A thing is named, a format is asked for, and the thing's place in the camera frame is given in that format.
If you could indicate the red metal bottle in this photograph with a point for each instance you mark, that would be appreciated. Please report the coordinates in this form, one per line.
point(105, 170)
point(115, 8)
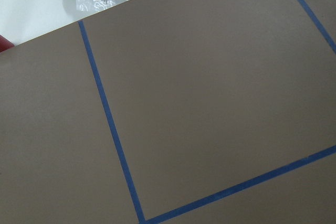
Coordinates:
point(5, 44)

